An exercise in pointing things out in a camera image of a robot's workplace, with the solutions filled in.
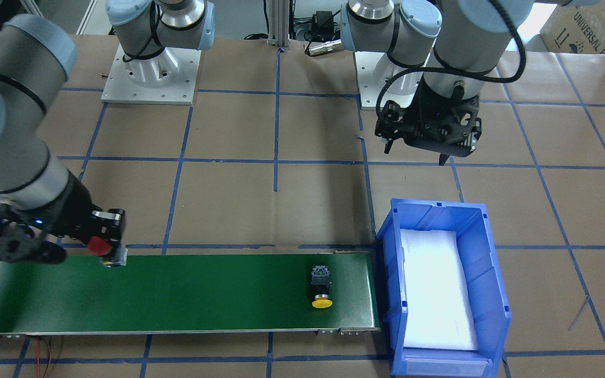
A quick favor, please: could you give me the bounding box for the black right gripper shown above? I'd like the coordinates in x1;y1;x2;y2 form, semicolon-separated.
0;174;127;264

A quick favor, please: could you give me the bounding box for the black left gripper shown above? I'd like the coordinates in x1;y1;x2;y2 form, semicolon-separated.
375;81;482;166

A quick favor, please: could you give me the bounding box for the red push button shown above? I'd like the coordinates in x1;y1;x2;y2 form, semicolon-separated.
87;236;128;267

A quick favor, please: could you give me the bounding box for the yellow push button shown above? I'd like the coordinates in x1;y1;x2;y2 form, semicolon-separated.
310;265;333;309

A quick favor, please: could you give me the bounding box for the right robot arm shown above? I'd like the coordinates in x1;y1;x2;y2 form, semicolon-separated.
0;14;127;267

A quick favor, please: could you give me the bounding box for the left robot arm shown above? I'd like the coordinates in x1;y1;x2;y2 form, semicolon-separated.
339;1;535;165

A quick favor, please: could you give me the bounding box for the green conveyor belt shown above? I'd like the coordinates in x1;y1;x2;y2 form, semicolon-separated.
0;253;380;335

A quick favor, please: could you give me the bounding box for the blue bin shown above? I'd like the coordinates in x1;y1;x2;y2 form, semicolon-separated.
378;198;512;377

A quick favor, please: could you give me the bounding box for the white foam bin liner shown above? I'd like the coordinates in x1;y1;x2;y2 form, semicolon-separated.
401;229;478;350

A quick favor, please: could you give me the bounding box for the cardboard box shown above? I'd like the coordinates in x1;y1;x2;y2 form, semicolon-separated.
540;1;605;54

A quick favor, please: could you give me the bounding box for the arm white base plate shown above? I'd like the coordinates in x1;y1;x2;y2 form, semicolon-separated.
354;51;422;110
101;46;201;105

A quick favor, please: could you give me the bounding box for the aluminium frame post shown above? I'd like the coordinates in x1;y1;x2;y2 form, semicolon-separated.
265;1;293;50

